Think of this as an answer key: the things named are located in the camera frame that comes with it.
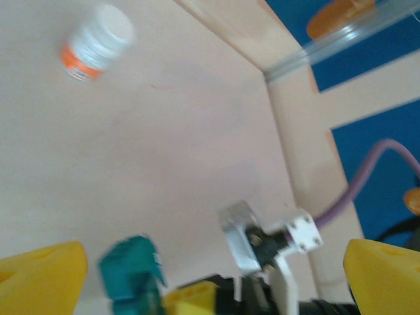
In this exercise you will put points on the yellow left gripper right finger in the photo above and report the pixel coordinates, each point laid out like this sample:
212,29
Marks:
387,282

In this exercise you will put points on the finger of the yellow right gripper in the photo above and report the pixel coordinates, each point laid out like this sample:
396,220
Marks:
193,300

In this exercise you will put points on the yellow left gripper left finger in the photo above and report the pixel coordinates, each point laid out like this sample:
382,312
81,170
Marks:
39,282

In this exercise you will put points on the teal pill organizer box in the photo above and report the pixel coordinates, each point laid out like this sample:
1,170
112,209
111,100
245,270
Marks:
131,275

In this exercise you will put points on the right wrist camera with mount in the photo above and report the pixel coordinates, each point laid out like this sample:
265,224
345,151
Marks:
236,236

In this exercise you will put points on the aluminium frame post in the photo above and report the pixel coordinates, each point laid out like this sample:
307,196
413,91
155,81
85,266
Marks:
328,42

